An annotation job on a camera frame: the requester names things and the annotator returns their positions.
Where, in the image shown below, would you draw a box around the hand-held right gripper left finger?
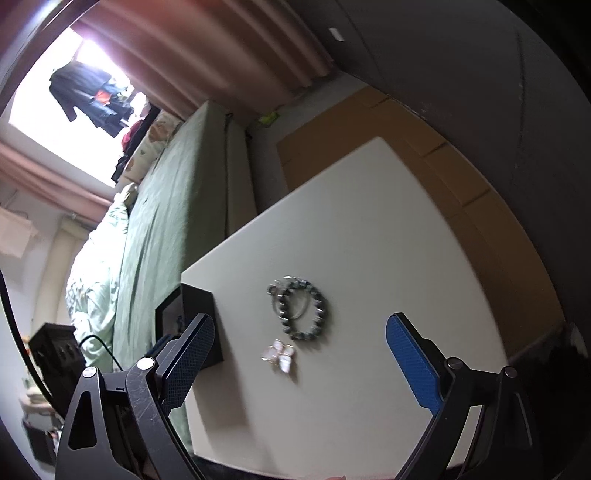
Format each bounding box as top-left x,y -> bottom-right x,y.
54,313 -> 217,480

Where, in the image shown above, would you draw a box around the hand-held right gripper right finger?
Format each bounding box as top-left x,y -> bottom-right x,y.
385,312 -> 541,480

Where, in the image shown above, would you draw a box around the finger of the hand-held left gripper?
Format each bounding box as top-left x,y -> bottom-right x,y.
150,330 -> 186,360

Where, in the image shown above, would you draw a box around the black gift box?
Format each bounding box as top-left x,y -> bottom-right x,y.
154,283 -> 225,367

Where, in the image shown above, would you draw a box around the silver bangle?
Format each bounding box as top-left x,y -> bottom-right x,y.
267,277 -> 315,322

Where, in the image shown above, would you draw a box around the dark bead bracelet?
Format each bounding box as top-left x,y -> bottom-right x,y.
279,279 -> 329,343

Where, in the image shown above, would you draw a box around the light green quilt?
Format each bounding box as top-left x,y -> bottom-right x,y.
65,185 -> 139,365

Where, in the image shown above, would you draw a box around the bed with green blanket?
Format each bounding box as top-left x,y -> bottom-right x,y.
112,99 -> 257,444

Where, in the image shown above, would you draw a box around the white hanging cloth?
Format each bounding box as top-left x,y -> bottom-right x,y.
0,205 -> 40,259

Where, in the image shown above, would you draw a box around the narrow pink curtain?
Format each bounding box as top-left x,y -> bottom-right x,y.
0,138 -> 114,217

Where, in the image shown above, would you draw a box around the flat brown cardboard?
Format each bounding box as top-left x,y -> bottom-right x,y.
276,85 -> 566,356

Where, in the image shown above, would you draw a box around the floral pillow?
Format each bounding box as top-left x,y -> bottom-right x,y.
122,111 -> 183,185

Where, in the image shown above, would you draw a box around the clothes on window sill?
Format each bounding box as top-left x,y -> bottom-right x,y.
111,104 -> 160,183

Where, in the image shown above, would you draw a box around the dark hanging clothes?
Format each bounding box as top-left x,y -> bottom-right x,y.
48,60 -> 139,137

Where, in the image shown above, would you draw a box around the wide pink curtain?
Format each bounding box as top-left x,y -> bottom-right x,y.
76,0 -> 335,116

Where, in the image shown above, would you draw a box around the thin black cable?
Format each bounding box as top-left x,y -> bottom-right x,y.
78,335 -> 125,372

